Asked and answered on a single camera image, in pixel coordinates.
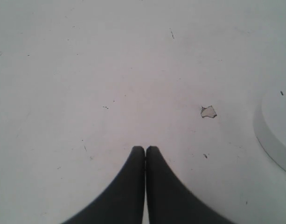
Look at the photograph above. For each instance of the small torn paper scrap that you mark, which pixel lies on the small torn paper scrap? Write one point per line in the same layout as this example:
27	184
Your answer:
208	112

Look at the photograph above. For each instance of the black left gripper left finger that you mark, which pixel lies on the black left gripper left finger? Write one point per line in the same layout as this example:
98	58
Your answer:
122	202

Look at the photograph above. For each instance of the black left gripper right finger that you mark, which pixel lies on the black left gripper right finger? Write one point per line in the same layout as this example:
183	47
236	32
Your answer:
168	200

